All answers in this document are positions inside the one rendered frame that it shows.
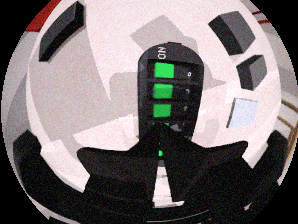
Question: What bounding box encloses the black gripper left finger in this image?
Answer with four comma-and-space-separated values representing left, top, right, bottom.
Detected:
76, 123, 161, 200

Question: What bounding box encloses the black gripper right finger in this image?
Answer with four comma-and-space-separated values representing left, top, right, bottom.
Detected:
160, 123, 249, 202

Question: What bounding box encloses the dark grey controller unit with green rocker switches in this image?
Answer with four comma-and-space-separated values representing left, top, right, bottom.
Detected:
137, 41, 205, 141

